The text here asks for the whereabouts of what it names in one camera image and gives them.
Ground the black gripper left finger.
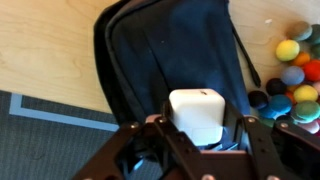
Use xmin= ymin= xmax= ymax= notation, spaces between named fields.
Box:
xmin=71 ymin=103 xmax=201 ymax=180

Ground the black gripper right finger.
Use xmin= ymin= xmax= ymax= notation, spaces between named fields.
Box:
xmin=224 ymin=101 xmax=320 ymax=180

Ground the white cube charger head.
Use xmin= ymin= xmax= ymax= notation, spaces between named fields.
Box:
xmin=168 ymin=88 xmax=226 ymax=148

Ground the light blue floor tape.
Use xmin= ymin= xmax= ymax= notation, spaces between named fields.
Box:
xmin=9 ymin=93 xmax=120 ymax=133

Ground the colourful felt ball trivet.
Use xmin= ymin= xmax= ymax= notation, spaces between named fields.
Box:
xmin=248 ymin=20 xmax=320 ymax=134

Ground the black fabric bag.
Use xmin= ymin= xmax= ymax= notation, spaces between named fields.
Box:
xmin=93 ymin=0 xmax=263 ymax=134

